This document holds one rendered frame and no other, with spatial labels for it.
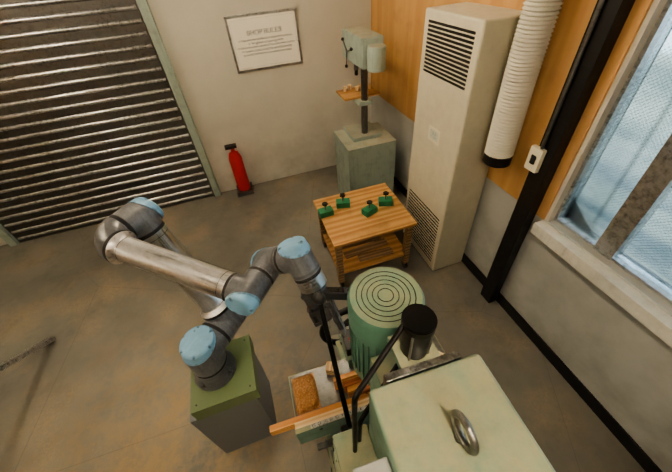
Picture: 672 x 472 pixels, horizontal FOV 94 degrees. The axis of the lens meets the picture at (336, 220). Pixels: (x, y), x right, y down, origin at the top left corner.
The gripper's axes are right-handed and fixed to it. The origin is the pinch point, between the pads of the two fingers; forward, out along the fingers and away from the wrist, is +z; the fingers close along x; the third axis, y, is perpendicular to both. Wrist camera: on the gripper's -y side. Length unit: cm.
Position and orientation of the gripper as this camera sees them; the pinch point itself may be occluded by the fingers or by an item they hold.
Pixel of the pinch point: (345, 331)
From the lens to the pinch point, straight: 111.3
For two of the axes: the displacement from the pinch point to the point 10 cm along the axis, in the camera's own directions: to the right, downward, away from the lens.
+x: 1.1, 2.8, -9.5
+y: -9.1, 4.2, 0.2
